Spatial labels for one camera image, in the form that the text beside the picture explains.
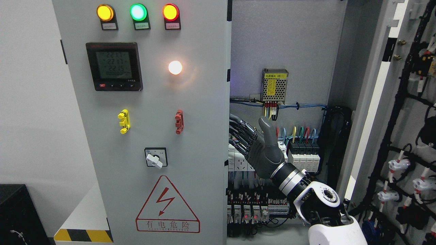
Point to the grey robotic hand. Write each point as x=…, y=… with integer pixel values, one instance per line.
x=259, y=147

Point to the grey cabinet door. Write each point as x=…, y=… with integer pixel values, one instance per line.
x=376, y=77
x=197, y=158

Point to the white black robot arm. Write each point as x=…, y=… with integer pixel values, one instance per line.
x=320, y=206

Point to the white socket breaker row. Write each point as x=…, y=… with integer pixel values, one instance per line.
x=237, y=161

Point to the black surge protector modules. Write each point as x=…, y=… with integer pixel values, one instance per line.
x=304, y=155

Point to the perforated metal power supply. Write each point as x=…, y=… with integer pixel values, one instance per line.
x=274, y=85

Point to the relay row with red leds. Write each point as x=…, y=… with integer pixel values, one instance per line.
x=253, y=214

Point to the red terminal connector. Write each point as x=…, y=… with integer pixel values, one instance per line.
x=179, y=122

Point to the red electric warning sticker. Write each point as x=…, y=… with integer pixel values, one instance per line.
x=165, y=210

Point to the white glowing indicator light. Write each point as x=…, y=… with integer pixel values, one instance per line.
x=175, y=67

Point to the yellow terminal connector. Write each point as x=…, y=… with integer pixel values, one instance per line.
x=124, y=123

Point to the red indicator light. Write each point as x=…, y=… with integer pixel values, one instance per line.
x=171, y=15

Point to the black digital power meter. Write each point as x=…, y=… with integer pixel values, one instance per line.
x=115, y=66

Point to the green indicator light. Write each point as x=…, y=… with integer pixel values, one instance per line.
x=140, y=17

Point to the yellow indicator light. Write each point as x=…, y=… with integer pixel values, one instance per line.
x=107, y=17

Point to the black box at left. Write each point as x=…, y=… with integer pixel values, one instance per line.
x=19, y=221

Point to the white rotary selector switch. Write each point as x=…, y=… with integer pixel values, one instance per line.
x=156, y=156

